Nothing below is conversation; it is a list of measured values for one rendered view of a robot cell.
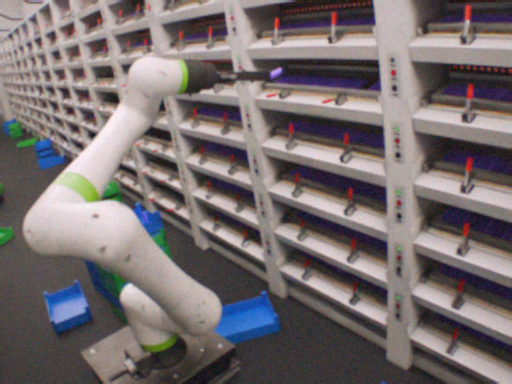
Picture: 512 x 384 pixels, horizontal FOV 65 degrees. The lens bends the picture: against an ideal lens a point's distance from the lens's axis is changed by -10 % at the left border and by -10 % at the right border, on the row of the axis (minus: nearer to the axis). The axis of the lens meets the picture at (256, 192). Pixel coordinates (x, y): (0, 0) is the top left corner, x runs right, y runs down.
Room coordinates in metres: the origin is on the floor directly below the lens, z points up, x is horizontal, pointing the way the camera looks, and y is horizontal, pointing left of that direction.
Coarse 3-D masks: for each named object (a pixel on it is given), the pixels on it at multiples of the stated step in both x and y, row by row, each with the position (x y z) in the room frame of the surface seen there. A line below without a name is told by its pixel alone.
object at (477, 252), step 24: (432, 216) 1.12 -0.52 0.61; (456, 216) 1.10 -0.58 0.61; (480, 216) 1.05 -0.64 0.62; (432, 240) 1.06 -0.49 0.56; (456, 240) 1.02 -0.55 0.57; (480, 240) 0.97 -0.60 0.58; (504, 240) 0.92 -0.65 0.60; (456, 264) 0.97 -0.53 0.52; (480, 264) 0.91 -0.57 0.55; (504, 264) 0.87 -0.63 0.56
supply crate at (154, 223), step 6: (138, 204) 1.92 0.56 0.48; (138, 210) 1.91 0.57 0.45; (144, 210) 1.89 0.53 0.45; (138, 216) 1.92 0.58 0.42; (150, 216) 1.86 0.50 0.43; (156, 216) 1.78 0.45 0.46; (150, 222) 1.75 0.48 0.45; (156, 222) 1.77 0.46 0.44; (150, 228) 1.75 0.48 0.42; (156, 228) 1.77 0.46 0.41
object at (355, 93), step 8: (272, 88) 1.65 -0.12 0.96; (280, 88) 1.61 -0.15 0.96; (296, 88) 1.53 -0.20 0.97; (304, 88) 1.50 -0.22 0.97; (312, 88) 1.47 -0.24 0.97; (320, 88) 1.44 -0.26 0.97; (328, 88) 1.42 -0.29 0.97; (336, 88) 1.39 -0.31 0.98; (320, 96) 1.42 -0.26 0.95; (352, 96) 1.32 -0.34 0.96; (360, 96) 1.30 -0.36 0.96; (368, 96) 1.27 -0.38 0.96; (376, 96) 1.25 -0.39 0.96
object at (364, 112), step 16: (288, 64) 1.74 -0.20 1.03; (304, 64) 1.67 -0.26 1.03; (272, 80) 1.71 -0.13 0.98; (256, 96) 1.67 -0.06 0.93; (304, 96) 1.49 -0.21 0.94; (304, 112) 1.46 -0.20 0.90; (320, 112) 1.39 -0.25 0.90; (336, 112) 1.33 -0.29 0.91; (352, 112) 1.27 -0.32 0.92; (368, 112) 1.22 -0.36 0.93
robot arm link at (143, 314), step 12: (132, 288) 1.00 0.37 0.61; (120, 300) 0.98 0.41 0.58; (132, 300) 0.95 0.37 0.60; (144, 300) 0.95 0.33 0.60; (132, 312) 0.94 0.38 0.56; (144, 312) 0.93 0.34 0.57; (156, 312) 0.92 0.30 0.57; (132, 324) 0.95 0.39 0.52; (144, 324) 0.94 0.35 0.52; (156, 324) 0.92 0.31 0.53; (144, 336) 0.94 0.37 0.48; (156, 336) 0.94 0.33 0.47; (168, 336) 0.96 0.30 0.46; (144, 348) 0.95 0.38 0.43; (156, 348) 0.94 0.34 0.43
